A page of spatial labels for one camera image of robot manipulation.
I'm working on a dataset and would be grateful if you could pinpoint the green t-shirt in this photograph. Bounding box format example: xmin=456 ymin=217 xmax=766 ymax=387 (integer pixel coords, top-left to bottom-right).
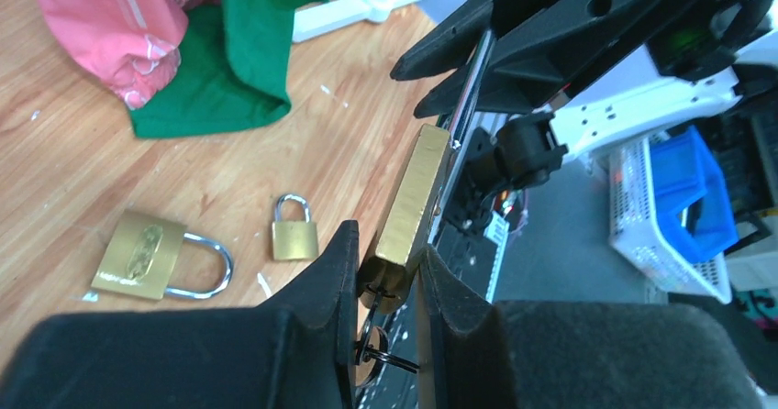
xmin=129 ymin=0 xmax=327 ymax=138

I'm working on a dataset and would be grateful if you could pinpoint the metal clothes rack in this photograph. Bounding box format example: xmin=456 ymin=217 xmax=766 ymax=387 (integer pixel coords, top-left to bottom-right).
xmin=292 ymin=0 xmax=423 ymax=43

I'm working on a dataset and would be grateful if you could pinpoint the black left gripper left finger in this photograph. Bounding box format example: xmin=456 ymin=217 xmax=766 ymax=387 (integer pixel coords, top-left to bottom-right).
xmin=1 ymin=220 xmax=360 ymax=408

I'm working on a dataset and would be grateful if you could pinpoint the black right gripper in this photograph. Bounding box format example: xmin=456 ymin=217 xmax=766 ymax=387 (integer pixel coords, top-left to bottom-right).
xmin=414 ymin=0 xmax=772 ymax=118

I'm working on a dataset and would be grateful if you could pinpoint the small brass padlock with key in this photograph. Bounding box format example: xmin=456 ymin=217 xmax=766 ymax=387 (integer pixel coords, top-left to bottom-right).
xmin=356 ymin=28 xmax=497 ymax=316

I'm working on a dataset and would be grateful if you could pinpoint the blue plastic bin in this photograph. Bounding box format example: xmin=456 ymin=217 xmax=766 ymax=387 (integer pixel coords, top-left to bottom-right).
xmin=650 ymin=127 xmax=739 ymax=264

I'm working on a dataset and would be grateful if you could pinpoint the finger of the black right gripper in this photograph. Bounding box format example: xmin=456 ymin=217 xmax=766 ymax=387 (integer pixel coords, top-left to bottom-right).
xmin=390 ymin=0 xmax=682 ymax=82

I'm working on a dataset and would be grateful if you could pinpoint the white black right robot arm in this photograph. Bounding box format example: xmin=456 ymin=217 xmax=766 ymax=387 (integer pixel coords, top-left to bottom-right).
xmin=391 ymin=0 xmax=776 ymax=235

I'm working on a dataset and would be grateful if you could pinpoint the silver key ring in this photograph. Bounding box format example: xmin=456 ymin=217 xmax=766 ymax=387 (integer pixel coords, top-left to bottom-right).
xmin=353 ymin=284 xmax=422 ymax=389

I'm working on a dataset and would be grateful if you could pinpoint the white perforated basket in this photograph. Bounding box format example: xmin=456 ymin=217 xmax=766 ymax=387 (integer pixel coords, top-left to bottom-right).
xmin=609 ymin=138 xmax=732 ymax=304

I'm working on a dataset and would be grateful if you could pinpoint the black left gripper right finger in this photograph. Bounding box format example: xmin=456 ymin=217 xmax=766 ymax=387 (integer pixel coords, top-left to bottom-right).
xmin=417 ymin=248 xmax=762 ymax=408

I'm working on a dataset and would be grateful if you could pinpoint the pink printed shirt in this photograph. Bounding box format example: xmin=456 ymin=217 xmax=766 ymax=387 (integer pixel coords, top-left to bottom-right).
xmin=38 ymin=0 xmax=206 ymax=110

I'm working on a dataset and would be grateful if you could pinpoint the large brass padlock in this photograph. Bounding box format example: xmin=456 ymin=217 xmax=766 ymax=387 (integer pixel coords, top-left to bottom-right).
xmin=272 ymin=193 xmax=319 ymax=261

